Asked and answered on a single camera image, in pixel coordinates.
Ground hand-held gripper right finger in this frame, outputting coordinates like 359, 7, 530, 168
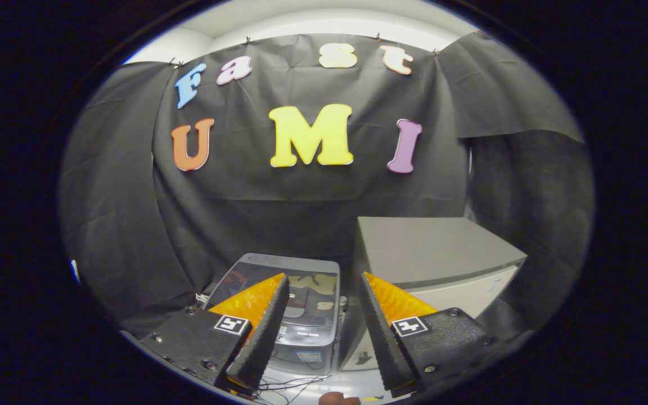
358, 271, 502, 398

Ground black backdrop cloth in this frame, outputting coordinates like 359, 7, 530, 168
58, 31, 595, 338

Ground beige cabinet with dark top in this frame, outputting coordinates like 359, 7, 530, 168
340, 217, 528, 372

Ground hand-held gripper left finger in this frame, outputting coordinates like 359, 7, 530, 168
139, 272, 292, 394

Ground grey washing machine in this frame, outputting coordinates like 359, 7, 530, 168
206, 253, 341, 376

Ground black floor cables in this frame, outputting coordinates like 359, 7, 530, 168
255, 373, 331, 403

